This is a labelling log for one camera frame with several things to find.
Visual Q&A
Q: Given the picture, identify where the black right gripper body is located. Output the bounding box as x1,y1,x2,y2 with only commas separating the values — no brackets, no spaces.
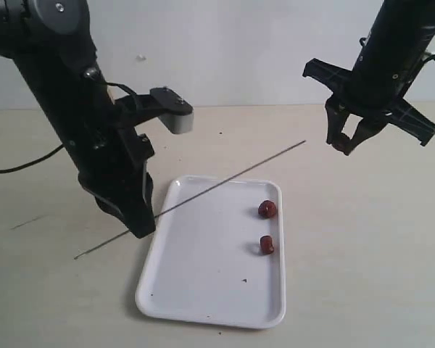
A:
302,59,435,146

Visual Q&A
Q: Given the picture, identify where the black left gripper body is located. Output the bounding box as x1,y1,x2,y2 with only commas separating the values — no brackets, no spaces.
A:
63,104,154,199

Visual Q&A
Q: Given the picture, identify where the red date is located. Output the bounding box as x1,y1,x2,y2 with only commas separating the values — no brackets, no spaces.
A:
257,200,278,219
331,133,351,154
260,235,275,255

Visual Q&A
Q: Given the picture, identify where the thin metal skewer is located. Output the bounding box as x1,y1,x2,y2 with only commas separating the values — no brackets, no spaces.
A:
73,139,307,260

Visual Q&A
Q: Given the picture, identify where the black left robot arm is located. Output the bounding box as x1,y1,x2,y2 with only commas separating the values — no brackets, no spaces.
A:
0,1,160,238

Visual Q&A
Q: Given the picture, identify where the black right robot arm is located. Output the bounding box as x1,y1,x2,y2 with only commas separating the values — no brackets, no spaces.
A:
302,1,435,155

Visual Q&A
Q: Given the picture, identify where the white plastic tray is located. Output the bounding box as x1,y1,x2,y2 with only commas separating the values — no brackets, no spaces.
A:
135,175,286,329

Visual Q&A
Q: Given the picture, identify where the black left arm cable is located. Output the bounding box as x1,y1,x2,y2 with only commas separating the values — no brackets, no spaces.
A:
0,143,65,174

